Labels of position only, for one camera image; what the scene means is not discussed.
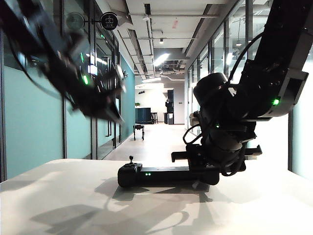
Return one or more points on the black quadruped robot dog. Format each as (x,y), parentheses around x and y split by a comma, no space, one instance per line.
(138,128)

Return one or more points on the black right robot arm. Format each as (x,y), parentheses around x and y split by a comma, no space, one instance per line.
(264,85)

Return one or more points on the dark wooden bar stool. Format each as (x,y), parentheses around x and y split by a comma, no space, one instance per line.
(154,117)

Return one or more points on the red hanging ceiling tag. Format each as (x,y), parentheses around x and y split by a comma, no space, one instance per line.
(174,23)

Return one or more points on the black trash bin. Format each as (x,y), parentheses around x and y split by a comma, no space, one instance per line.
(166,118)

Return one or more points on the dark blue bar counter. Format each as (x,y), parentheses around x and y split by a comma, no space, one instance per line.
(143,116)

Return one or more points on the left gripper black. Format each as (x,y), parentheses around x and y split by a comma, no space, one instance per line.
(97,98)

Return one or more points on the black remote control with joysticks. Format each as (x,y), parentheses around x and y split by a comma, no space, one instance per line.
(159,174)

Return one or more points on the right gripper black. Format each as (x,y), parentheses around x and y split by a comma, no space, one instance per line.
(195,156)

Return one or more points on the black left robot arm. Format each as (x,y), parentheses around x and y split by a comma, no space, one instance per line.
(41,49)

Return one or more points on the round black hanging sign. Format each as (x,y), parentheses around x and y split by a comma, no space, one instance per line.
(109,21)

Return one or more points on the tall black cabinet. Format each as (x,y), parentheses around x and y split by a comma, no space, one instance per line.
(171,98)

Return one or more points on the linear ceiling light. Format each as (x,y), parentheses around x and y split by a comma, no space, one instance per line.
(161,59)

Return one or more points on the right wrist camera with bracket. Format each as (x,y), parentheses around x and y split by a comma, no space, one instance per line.
(195,118)

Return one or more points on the left wrist camera silver box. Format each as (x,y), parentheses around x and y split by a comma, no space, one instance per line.
(120,76)

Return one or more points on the small green potted plant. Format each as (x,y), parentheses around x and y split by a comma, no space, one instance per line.
(137,105)

